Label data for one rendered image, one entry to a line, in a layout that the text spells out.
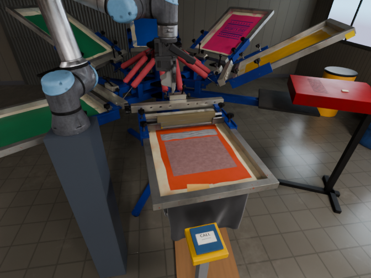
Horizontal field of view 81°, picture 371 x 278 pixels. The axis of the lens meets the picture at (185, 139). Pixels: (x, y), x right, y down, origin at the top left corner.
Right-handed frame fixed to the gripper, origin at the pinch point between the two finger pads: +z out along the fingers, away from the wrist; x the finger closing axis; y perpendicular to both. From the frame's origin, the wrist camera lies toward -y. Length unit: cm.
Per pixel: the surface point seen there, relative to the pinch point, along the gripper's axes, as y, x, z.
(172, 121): -2.7, -30.8, 33.8
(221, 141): -31, -15, 41
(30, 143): 78, -23, 39
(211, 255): -7, 52, 41
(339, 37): -104, -38, -14
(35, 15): 111, -162, -12
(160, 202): 8.5, 29.6, 37.3
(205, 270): -7, 48, 59
